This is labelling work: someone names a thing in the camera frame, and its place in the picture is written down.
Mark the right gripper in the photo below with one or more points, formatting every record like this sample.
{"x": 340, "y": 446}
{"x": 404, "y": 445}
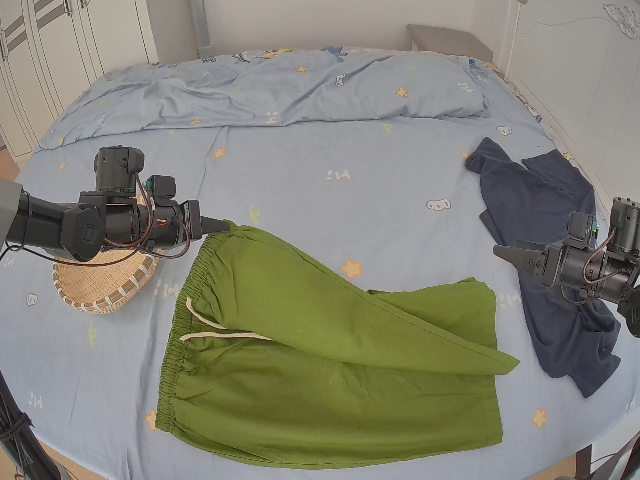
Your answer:
{"x": 570, "y": 268}

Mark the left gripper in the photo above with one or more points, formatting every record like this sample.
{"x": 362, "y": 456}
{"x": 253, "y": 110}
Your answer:
{"x": 165, "y": 228}

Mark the green shorts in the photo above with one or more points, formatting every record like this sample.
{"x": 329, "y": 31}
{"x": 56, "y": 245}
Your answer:
{"x": 300, "y": 393}

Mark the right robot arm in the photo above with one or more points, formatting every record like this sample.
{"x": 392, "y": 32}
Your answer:
{"x": 625, "y": 223}

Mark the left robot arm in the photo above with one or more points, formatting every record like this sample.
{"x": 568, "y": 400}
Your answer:
{"x": 40, "y": 218}

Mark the dark blue garment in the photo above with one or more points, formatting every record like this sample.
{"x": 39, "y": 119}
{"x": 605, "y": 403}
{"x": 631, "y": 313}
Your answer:
{"x": 515, "y": 193}

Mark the round woven basket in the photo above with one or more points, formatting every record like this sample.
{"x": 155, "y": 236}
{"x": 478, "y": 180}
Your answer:
{"x": 100, "y": 288}

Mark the bed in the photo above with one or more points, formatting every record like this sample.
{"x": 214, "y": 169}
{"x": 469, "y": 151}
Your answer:
{"x": 350, "y": 168}

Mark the pale blue quilt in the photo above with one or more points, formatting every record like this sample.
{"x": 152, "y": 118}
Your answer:
{"x": 300, "y": 98}

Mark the white wardrobe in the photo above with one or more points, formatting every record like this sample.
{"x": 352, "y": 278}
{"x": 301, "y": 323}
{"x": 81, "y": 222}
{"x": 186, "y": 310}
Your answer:
{"x": 50, "y": 43}

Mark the grey bedside table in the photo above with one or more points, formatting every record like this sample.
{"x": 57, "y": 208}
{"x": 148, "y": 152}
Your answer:
{"x": 440, "y": 40}

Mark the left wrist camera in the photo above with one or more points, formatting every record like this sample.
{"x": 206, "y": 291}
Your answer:
{"x": 162, "y": 188}

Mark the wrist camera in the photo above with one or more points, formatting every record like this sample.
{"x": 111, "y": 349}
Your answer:
{"x": 162, "y": 188}
{"x": 580, "y": 225}

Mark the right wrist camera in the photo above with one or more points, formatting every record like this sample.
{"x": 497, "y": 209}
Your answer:
{"x": 580, "y": 225}

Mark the grey wall pipe cover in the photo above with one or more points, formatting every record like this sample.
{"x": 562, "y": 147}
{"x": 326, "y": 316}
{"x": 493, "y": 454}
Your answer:
{"x": 200, "y": 8}

